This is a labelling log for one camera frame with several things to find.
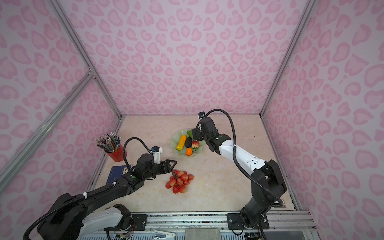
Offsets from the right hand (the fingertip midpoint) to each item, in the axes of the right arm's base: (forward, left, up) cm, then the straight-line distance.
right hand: (201, 126), depth 85 cm
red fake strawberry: (-1, +4, -17) cm, 17 cm away
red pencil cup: (-11, +50, -14) cm, 53 cm away
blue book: (-19, +51, -21) cm, 58 cm away
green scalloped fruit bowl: (+1, +18, -17) cm, 24 cm away
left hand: (-17, +14, -10) cm, 24 cm away
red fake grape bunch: (-26, +12, -16) cm, 33 cm away
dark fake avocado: (0, +8, -16) cm, 18 cm away
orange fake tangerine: (-6, +7, -17) cm, 20 cm away
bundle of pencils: (-9, +51, -3) cm, 52 cm away
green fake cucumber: (+6, +7, -15) cm, 18 cm away
